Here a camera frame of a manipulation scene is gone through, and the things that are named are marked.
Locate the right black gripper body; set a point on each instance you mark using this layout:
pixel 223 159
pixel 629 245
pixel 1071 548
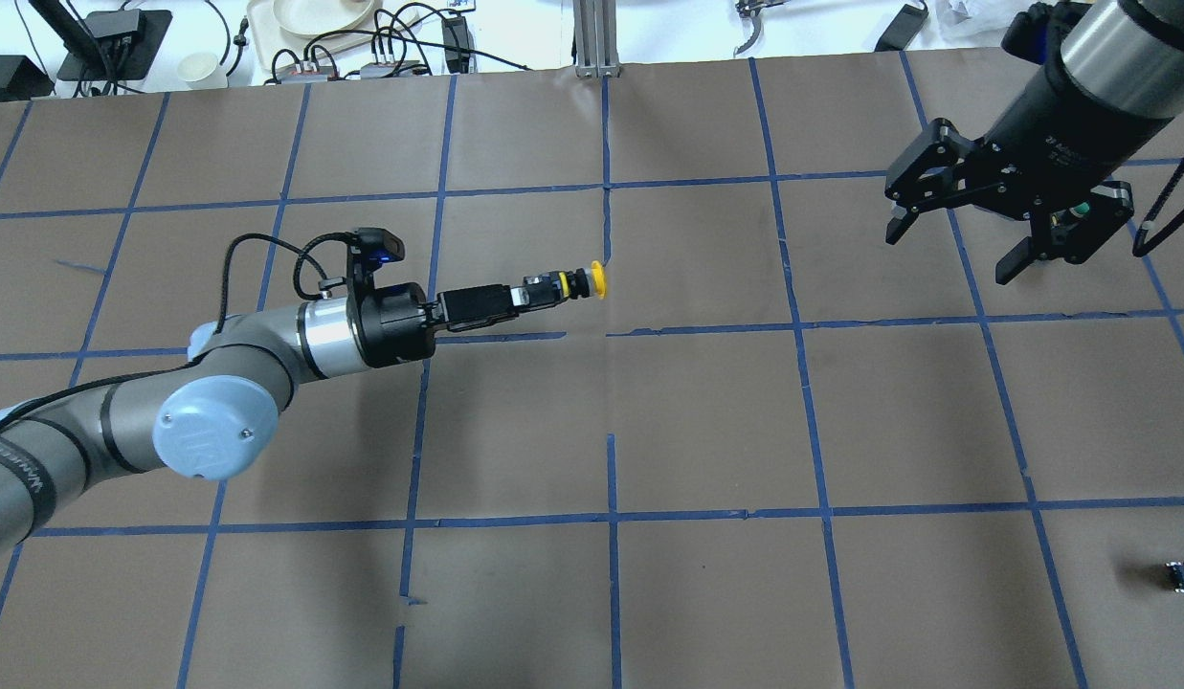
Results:
pixel 1065 122

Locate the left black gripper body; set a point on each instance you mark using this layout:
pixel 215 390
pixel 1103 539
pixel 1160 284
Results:
pixel 396 325

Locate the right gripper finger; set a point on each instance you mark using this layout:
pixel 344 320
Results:
pixel 901 222
pixel 1028 250

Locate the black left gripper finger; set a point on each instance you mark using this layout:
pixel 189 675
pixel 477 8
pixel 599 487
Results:
pixel 549 286

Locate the yellow push button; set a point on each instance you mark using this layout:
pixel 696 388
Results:
pixel 581 284

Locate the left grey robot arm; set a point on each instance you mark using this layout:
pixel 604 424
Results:
pixel 213 416

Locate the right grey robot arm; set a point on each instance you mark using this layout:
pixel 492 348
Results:
pixel 1110 78

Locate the black monitor stand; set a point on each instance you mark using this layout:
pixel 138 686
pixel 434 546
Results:
pixel 109 46

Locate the black charger brick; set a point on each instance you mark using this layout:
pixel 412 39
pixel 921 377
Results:
pixel 903 27

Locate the metal pliers tool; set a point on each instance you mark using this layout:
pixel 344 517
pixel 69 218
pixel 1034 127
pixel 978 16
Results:
pixel 779 26

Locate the black power adapter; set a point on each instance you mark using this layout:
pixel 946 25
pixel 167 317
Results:
pixel 457 43

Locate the beige tray with plate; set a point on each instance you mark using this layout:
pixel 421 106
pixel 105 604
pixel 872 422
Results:
pixel 276 25

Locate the white paper cup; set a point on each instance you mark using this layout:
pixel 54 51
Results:
pixel 202 71

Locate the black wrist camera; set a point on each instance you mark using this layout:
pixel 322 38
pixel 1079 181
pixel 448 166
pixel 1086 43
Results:
pixel 368 249

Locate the aluminium frame post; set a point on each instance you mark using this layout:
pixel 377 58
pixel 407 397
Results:
pixel 595 53

